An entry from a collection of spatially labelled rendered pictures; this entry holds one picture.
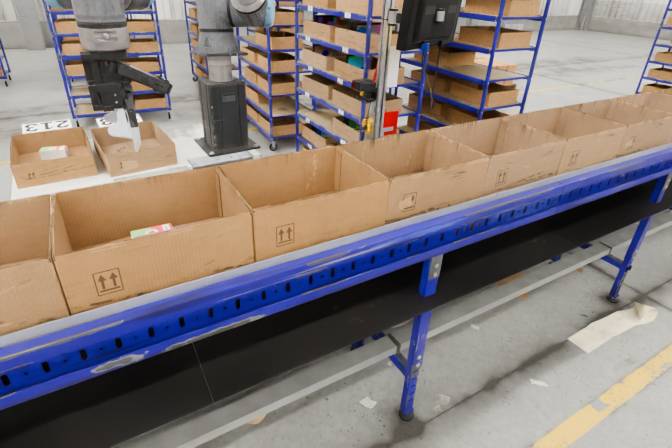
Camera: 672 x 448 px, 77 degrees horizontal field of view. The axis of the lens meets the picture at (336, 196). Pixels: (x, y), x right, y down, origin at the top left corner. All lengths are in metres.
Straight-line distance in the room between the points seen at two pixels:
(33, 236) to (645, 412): 2.26
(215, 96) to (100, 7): 1.14
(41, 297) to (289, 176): 0.71
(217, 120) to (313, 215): 1.13
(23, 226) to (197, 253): 0.44
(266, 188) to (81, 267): 0.58
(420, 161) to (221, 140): 0.99
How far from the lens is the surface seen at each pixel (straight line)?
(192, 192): 1.25
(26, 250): 1.28
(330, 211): 1.08
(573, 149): 1.79
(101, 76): 1.03
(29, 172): 2.03
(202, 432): 1.54
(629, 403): 2.31
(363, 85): 2.11
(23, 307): 1.02
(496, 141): 1.90
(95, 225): 1.25
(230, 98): 2.08
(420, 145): 1.59
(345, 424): 1.85
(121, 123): 1.02
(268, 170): 1.29
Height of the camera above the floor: 1.54
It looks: 28 degrees down
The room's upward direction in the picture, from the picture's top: 2 degrees clockwise
